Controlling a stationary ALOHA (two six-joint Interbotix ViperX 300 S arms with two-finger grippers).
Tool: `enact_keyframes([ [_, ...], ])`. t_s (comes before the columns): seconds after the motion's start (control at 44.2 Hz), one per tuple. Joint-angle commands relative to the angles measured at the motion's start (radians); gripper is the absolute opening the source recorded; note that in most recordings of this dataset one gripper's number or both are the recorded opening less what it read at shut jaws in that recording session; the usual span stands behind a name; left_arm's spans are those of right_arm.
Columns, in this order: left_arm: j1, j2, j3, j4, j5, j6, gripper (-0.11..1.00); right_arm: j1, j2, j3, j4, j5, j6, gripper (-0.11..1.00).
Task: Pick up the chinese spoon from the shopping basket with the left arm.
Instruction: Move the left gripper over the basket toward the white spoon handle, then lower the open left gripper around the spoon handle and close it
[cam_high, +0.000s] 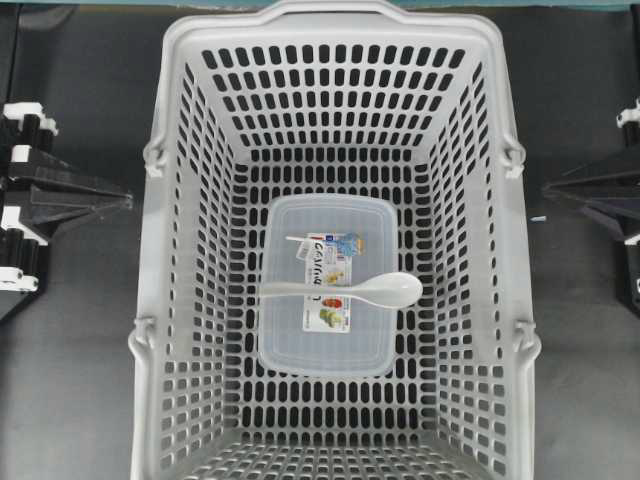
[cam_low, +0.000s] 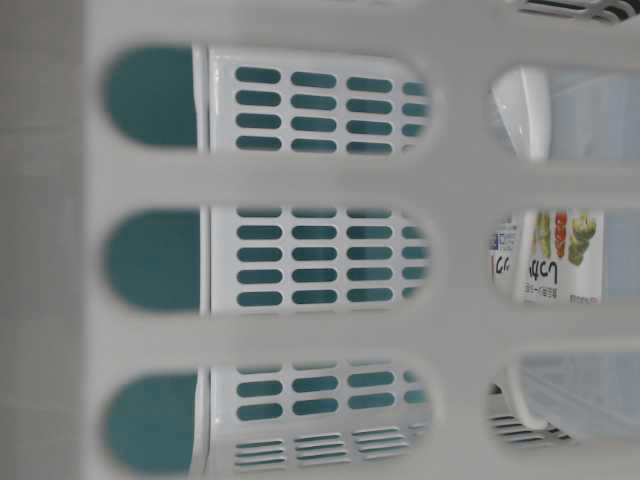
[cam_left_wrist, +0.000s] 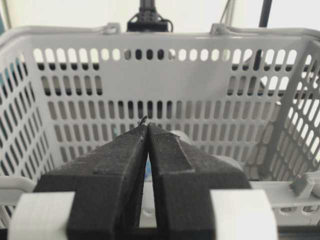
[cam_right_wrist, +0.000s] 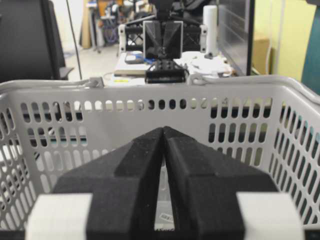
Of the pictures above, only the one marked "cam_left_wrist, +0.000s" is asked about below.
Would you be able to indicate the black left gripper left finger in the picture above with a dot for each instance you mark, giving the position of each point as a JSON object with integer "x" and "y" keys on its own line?
{"x": 89, "y": 198}

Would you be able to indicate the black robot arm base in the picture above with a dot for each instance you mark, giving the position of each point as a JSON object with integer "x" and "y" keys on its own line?
{"x": 147, "y": 19}

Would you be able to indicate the grey plastic shopping basket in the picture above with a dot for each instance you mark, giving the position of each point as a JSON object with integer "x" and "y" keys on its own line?
{"x": 250, "y": 94}

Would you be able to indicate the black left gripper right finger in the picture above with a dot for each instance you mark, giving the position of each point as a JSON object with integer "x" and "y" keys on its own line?
{"x": 198, "y": 196}

